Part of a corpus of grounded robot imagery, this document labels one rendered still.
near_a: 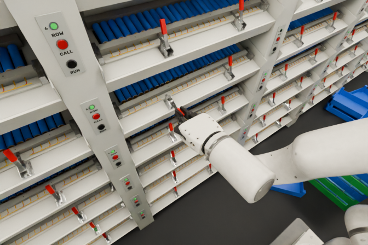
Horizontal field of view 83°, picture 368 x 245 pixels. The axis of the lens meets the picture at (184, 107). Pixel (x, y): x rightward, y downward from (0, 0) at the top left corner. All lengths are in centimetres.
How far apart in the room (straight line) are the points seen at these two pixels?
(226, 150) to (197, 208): 102
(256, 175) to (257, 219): 108
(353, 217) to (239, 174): 47
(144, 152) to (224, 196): 83
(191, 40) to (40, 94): 40
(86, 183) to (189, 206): 82
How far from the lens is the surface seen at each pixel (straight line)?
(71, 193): 84
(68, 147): 67
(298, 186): 172
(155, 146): 84
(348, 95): 243
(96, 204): 101
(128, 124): 67
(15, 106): 54
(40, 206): 87
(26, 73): 55
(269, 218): 156
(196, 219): 147
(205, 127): 56
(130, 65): 54
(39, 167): 68
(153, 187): 118
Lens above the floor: 141
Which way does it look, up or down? 47 degrees down
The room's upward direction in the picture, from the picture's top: straight up
